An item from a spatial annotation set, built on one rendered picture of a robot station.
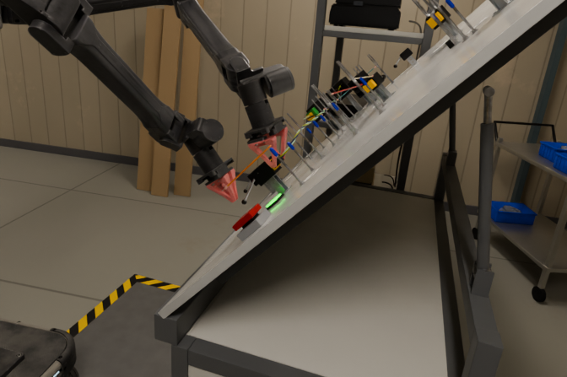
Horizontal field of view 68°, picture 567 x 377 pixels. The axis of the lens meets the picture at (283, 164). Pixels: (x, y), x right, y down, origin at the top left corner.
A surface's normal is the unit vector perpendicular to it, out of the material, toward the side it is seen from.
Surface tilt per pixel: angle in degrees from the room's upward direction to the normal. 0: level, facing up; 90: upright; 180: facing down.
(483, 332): 0
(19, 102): 90
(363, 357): 0
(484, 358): 90
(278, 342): 0
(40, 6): 67
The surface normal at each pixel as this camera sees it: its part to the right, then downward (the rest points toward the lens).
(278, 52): -0.19, 0.30
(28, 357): 0.07, -0.95
